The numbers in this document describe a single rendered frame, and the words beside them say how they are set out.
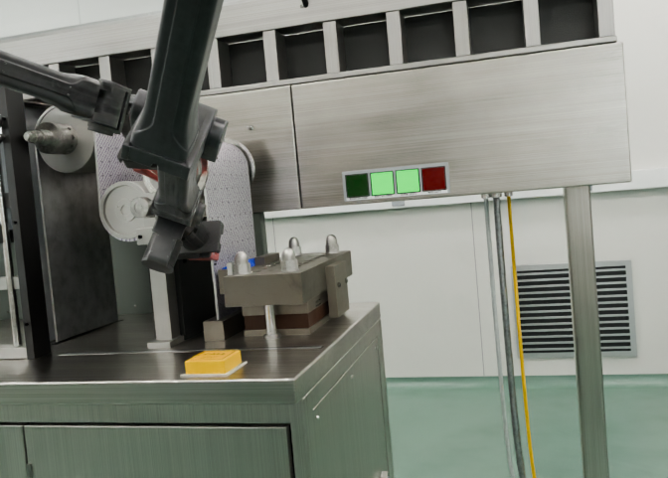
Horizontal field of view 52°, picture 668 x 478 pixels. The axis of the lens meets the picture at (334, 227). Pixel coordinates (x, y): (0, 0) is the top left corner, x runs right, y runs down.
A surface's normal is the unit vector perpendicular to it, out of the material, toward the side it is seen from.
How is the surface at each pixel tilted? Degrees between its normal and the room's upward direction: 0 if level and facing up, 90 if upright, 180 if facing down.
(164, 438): 90
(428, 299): 90
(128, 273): 90
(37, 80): 104
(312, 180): 90
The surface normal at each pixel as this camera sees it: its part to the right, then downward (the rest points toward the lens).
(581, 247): -0.26, 0.07
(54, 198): 0.96, -0.07
